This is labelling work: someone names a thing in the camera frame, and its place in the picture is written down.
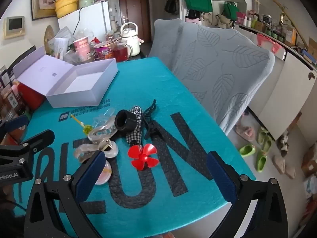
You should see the teal printed table mat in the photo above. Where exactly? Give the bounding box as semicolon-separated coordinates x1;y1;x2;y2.
15;57;255;238

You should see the black hair claw clip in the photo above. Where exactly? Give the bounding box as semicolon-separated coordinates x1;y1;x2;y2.
142;99;165;140

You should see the purple instant noodle bowl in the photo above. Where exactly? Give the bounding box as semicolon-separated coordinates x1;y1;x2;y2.
94;43;117;60

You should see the black white checkered scrunchie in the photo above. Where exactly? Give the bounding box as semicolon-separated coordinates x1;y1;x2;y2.
125;105;144;145

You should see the crumpled paper packaging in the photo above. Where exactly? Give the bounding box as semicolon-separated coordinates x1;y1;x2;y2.
47;26;75;62

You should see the cardboard box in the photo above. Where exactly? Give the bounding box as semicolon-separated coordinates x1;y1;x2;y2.
302;144;317;176

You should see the white fridge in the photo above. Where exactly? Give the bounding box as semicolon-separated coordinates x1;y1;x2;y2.
57;1;112;37

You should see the black hanging bag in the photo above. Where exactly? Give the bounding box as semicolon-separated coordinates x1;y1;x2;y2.
165;0;179;15

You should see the white gift box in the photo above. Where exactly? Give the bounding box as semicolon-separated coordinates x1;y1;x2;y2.
12;46;119;108

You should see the wall intercom panel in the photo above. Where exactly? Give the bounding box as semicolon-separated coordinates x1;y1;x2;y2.
3;16;26;39

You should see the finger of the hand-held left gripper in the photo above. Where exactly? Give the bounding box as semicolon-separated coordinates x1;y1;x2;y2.
0;115;30;139
0;130;55;163

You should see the black ring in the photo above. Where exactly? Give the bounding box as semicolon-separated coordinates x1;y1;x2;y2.
114;109;138;137

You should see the pink plastic bag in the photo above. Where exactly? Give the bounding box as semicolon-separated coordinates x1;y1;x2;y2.
256;33;281;54

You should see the white low cabinet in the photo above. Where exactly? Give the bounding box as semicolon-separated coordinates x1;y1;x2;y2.
248;26;317;135

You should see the clear plastic hair clip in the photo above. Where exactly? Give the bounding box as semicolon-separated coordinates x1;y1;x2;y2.
94;108;117;129

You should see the brown door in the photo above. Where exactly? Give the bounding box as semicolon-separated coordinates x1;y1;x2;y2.
118;0;151;42

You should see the red canister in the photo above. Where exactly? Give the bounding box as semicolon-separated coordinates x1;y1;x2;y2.
17;82;46;111

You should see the group of spice jars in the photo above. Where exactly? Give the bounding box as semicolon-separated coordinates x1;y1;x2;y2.
0;66;32;121

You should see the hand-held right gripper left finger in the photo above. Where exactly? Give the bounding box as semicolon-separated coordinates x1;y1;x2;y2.
23;151;107;238

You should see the row of bottles and jars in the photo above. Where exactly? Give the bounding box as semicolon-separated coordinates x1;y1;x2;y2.
236;10;298;46

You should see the white electric kettle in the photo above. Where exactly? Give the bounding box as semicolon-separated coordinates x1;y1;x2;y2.
120;22;140;57

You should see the large green tote bag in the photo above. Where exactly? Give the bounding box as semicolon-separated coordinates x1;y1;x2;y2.
183;0;213;13

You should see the red plastic propeller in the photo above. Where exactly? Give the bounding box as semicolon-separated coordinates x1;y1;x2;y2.
127;143;159;171

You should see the pink panda paper cup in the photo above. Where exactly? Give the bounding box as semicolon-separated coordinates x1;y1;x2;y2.
74;48;91;61

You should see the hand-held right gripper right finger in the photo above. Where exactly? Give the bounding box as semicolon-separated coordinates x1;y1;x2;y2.
207;151;289;238

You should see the woven straw fan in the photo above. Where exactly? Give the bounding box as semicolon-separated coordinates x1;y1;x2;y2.
45;25;54;47

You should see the bamboo pole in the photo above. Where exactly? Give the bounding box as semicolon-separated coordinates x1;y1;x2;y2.
258;0;307;50

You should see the yellow cooking pot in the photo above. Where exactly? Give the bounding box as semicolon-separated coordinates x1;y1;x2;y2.
54;0;86;19

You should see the pink furry slipper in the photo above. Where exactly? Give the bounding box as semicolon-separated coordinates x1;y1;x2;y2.
234;125;255;143

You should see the framed picture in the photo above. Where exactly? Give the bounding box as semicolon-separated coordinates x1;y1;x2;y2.
31;0;58;21

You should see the grey leaf-pattern covered chair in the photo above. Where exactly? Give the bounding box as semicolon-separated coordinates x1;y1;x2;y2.
149;18;185;65
171;21;275;134

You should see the yellow green hair stick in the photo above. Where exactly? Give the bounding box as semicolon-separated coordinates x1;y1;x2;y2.
71;114;93;135

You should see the green slipper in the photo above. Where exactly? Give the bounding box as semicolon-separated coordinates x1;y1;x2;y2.
239;145;256;158
262;139;272;155
258;127;269;144
256;154;268;173

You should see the glass mug of red tea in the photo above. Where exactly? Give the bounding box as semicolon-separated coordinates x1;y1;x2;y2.
111;42;132;62

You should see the black power cable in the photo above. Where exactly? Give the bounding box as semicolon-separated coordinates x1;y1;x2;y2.
78;7;84;34

